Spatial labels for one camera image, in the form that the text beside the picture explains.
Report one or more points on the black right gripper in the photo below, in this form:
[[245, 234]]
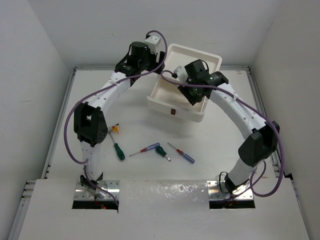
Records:
[[183, 89]]

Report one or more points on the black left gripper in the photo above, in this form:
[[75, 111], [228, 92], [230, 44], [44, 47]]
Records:
[[155, 65]]

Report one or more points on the blue red screwdriver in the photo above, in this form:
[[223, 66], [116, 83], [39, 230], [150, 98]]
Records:
[[183, 154], [145, 149]]

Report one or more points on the short green stubby screwdriver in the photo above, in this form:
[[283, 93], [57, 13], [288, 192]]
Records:
[[162, 152]]

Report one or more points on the long green handled screwdriver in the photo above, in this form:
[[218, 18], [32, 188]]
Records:
[[118, 150]]

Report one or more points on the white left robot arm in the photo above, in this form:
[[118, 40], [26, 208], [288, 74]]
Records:
[[89, 114]]

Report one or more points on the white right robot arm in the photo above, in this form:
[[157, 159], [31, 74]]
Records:
[[259, 137]]

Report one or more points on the white front cover board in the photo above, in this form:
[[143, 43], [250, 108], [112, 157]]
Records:
[[159, 210]]

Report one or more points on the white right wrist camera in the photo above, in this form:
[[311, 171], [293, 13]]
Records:
[[181, 74]]

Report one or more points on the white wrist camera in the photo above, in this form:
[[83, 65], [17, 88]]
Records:
[[152, 42], [181, 74]]

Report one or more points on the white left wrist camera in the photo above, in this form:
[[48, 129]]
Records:
[[152, 42]]

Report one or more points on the yellow handled small tool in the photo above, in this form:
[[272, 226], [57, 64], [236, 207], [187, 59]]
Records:
[[114, 128]]

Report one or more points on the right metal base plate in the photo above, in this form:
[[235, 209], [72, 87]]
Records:
[[216, 192]]

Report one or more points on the metal base plate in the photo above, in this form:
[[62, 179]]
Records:
[[216, 192], [85, 193]]

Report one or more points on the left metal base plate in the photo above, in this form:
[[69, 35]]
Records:
[[85, 193]]

